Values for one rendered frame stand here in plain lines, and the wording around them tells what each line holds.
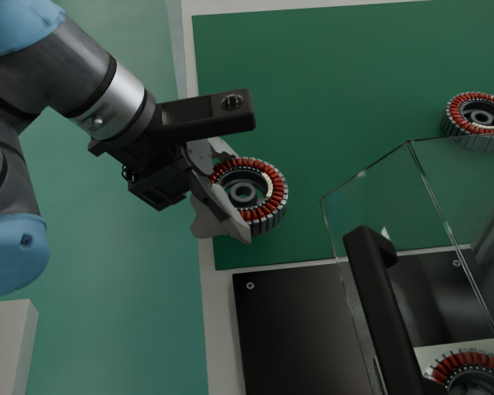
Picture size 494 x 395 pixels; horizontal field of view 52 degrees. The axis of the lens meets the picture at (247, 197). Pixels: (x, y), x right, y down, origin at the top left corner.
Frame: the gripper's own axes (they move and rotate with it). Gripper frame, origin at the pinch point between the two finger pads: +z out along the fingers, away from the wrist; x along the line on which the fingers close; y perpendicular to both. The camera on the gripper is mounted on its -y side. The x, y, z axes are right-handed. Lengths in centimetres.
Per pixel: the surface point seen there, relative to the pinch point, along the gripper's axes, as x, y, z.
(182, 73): -108, 41, 43
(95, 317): -29, 78, 45
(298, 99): -25.6, -6.5, 11.8
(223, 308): 11.8, 7.3, 2.8
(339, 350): 19.7, -4.1, 7.9
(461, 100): -17.8, -29.0, 22.6
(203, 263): 5.1, 8.8, 1.7
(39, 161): -93, 97, 32
